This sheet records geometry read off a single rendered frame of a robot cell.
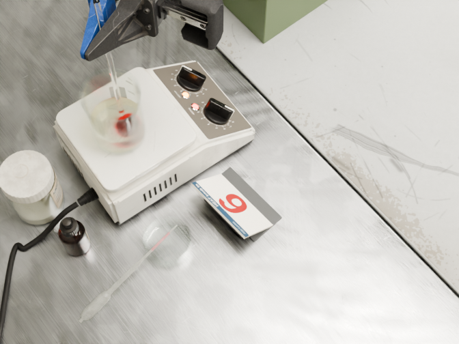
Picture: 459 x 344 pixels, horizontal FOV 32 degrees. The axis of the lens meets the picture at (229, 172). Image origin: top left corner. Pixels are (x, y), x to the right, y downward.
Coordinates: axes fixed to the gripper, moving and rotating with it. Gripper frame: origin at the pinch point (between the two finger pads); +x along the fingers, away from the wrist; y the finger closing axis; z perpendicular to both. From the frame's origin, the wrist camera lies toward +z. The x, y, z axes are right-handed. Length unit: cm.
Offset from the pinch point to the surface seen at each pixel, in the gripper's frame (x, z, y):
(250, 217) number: 1.2, -24.0, 16.4
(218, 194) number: 0.6, -23.2, 12.0
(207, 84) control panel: -11.7, -22.0, 4.5
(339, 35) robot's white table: -28.3, -25.4, 15.7
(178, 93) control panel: -7.8, -19.7, 2.7
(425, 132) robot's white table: -19.3, -25.5, 30.7
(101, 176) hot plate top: 6.7, -17.2, 1.0
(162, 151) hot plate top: 1.2, -17.1, 5.5
